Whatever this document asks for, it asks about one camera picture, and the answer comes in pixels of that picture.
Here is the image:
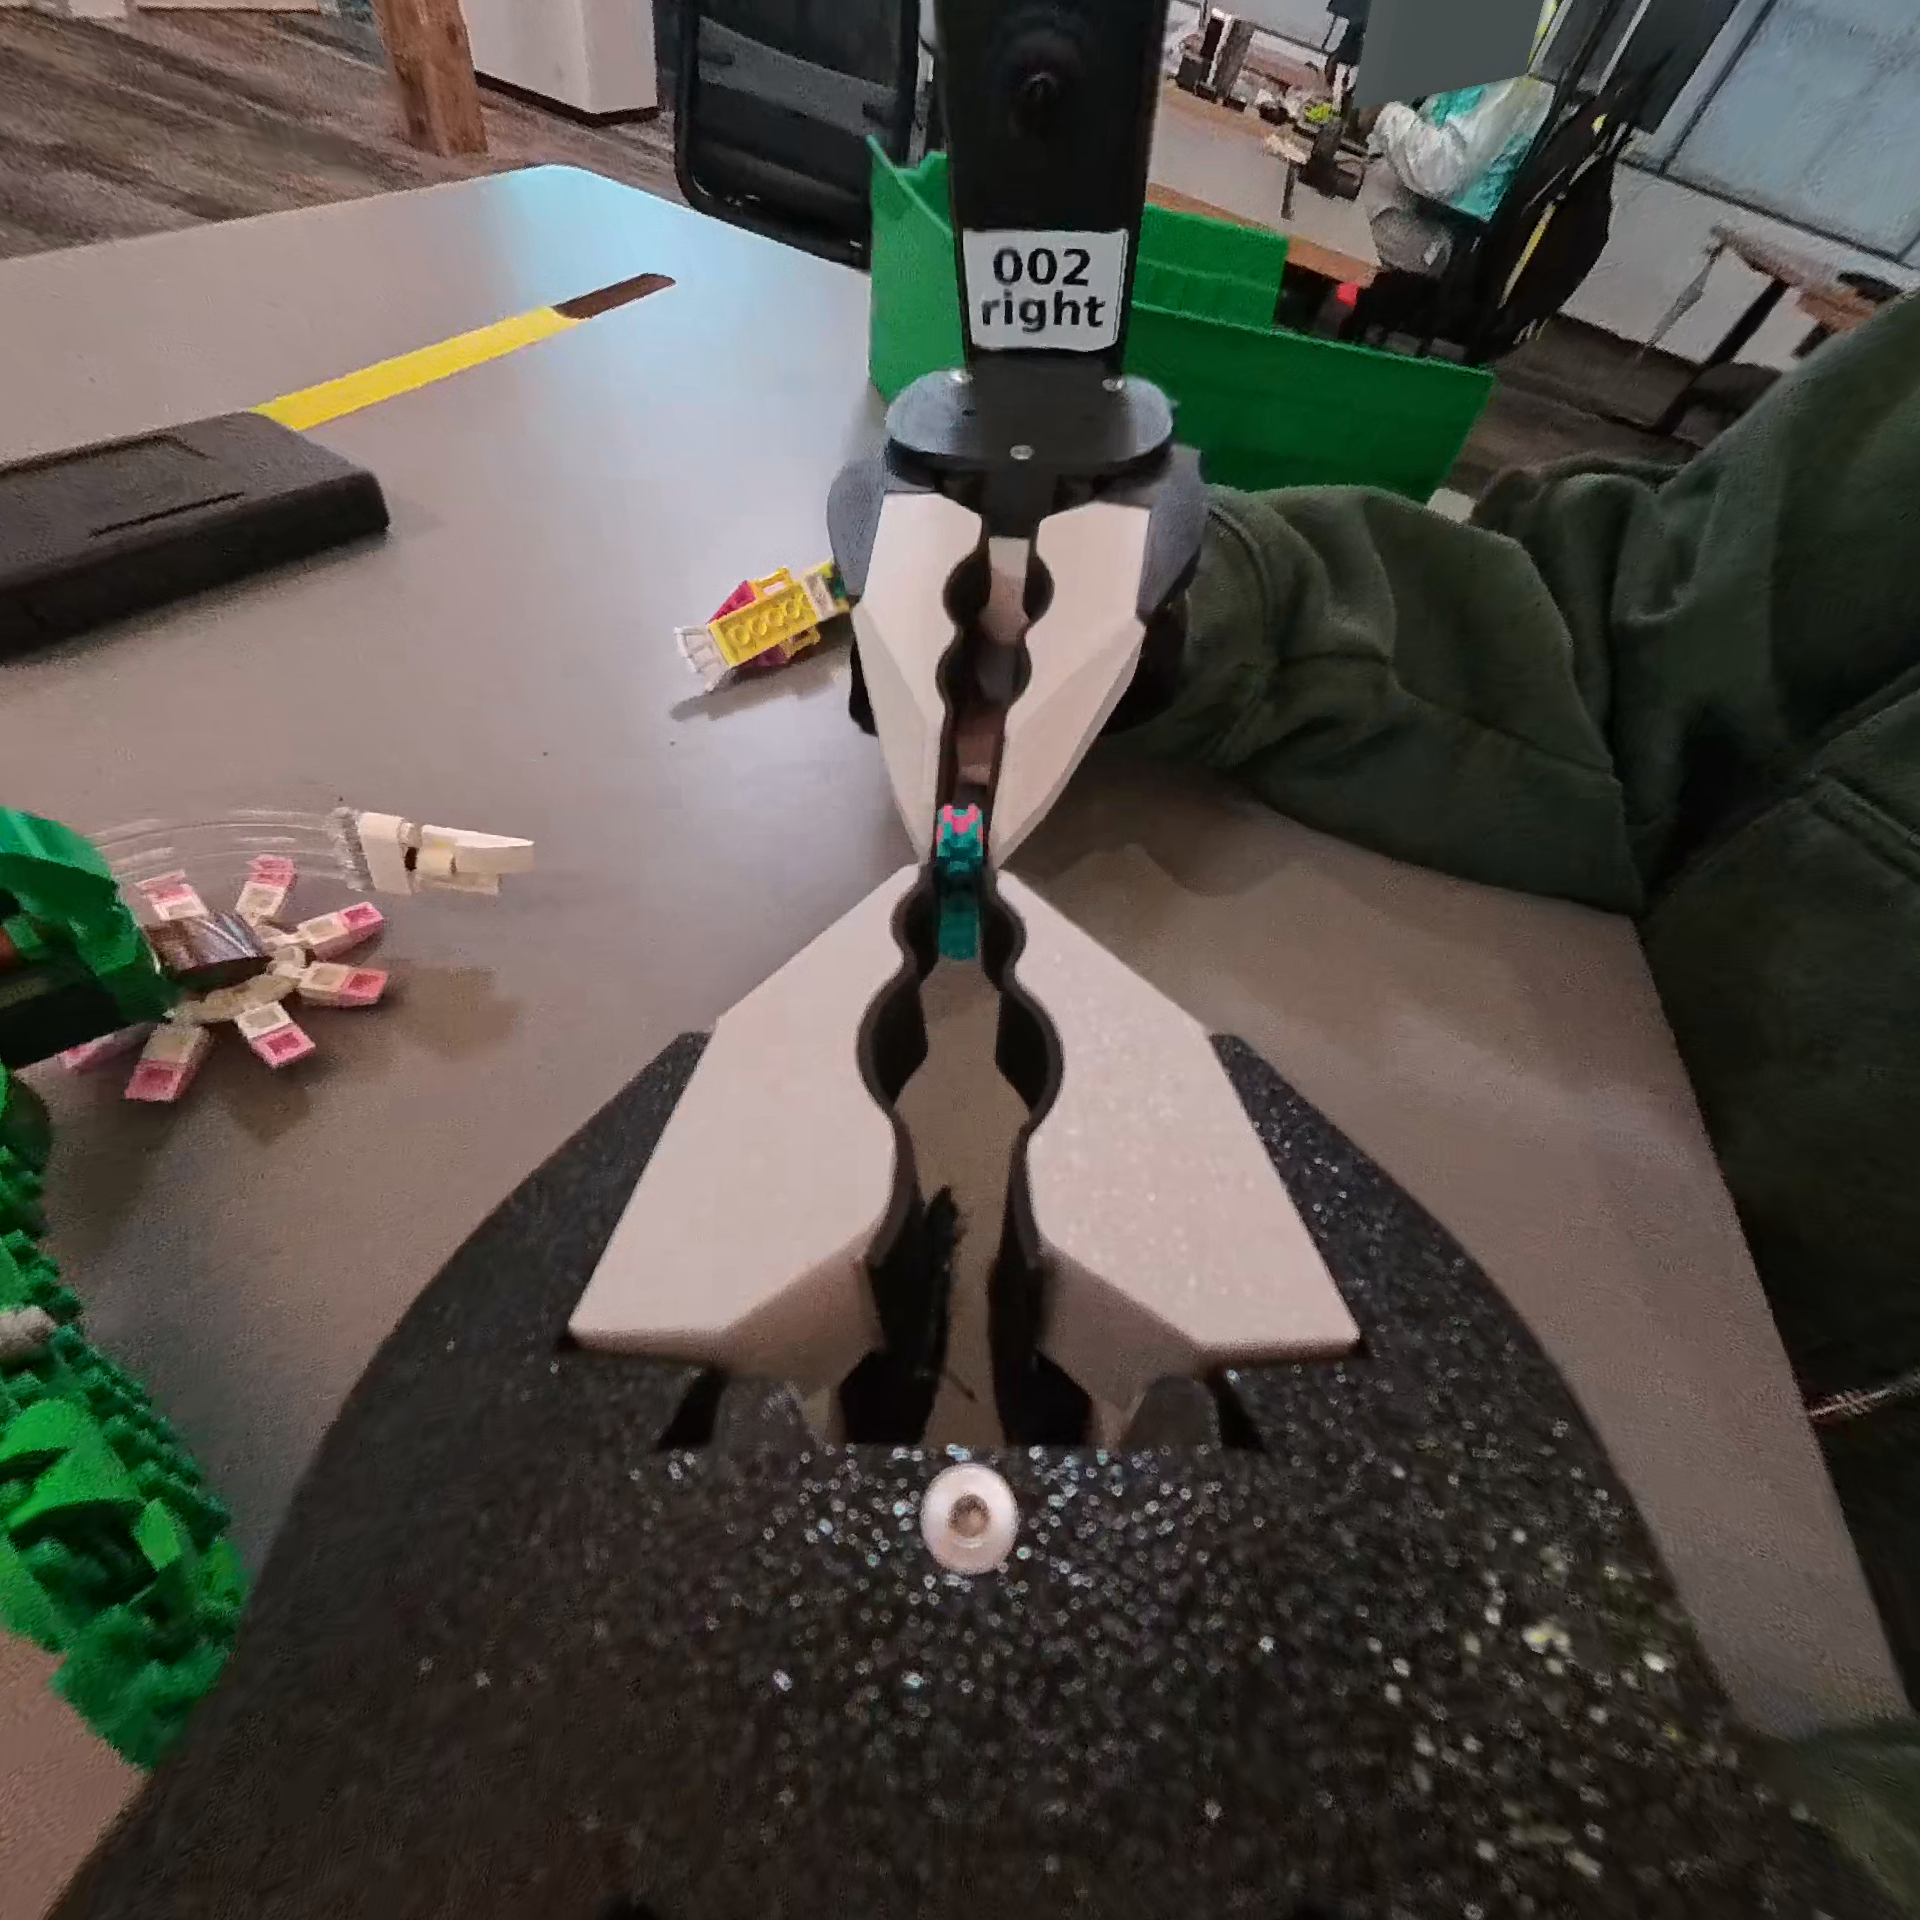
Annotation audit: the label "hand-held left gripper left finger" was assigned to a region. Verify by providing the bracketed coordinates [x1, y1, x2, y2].
[567, 866, 922, 1450]

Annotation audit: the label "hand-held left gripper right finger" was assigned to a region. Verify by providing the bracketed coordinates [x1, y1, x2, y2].
[990, 871, 1364, 1450]

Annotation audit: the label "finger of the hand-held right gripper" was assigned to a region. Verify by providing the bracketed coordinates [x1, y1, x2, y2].
[849, 492, 991, 868]
[983, 502, 1156, 874]

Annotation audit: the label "yellow teal pink lego strip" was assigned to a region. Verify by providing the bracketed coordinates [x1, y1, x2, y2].
[930, 803, 991, 962]

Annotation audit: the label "person's right forearm green sleeve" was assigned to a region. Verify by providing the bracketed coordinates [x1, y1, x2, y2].
[1117, 481, 1653, 917]

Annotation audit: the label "yellow pink lego vehicle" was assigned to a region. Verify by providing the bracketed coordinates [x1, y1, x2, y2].
[673, 563, 857, 695]

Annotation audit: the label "white lego piece clear rods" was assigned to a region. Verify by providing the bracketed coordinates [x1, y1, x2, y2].
[89, 803, 538, 903]

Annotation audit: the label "pink white lego flower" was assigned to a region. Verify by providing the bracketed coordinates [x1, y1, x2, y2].
[59, 852, 393, 1106]

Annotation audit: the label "green lego plant model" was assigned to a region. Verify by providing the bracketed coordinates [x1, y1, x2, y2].
[0, 806, 250, 1771]

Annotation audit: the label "black office chair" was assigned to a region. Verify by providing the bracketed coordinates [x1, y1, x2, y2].
[660, 0, 922, 273]

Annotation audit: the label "green plastic bin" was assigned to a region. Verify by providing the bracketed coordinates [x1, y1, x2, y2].
[866, 134, 1500, 501]

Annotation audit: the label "white recycling cabinet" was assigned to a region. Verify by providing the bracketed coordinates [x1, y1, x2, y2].
[465, 0, 662, 125]

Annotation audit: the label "black yellow backpack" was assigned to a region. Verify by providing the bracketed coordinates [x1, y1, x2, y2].
[1351, 90, 1623, 369]

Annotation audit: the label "yellow tape strip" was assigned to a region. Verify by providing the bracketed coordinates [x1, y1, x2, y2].
[252, 273, 676, 434]

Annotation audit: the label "wooden pillar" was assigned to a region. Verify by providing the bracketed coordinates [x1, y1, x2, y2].
[373, 0, 490, 161]

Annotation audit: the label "person's green jacket torso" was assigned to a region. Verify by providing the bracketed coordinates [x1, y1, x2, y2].
[1469, 292, 1920, 1802]

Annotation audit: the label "black flat tray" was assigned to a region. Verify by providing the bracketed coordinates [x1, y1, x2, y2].
[0, 411, 393, 662]

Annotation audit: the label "wooden side table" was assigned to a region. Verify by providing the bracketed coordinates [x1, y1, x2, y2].
[1657, 223, 1920, 437]

